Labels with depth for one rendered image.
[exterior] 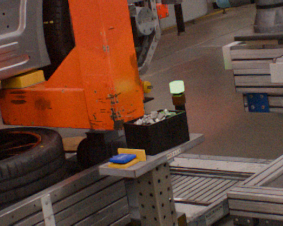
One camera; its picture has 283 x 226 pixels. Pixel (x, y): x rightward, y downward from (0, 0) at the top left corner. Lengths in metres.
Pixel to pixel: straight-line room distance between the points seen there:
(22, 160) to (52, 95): 0.39
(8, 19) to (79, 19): 0.43
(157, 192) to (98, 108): 0.41
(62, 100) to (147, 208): 0.57
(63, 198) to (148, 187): 0.31
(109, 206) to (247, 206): 0.53
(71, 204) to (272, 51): 0.92
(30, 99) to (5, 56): 0.21
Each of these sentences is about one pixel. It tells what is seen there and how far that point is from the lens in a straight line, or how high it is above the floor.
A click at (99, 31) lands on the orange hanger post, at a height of 0.90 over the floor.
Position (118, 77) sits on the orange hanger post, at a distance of 2.90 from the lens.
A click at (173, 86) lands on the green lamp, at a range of 2.95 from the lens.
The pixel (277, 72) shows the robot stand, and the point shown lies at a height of 0.70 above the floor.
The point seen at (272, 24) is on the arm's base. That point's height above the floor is 0.85.
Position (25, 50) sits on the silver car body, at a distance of 3.28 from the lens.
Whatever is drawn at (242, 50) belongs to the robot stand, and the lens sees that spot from 2.88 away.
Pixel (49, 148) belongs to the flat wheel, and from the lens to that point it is 2.95.
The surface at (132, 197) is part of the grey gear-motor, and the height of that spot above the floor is 0.15.
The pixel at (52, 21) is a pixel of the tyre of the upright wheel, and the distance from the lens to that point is 3.42.
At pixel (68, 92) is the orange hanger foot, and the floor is 0.67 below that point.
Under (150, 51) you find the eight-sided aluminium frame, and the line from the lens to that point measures 3.73.
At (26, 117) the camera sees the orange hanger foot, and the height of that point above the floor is 0.56.
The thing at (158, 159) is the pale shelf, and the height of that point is 0.44.
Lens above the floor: 1.22
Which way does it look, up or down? 11 degrees down
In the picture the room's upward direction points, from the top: 9 degrees counter-clockwise
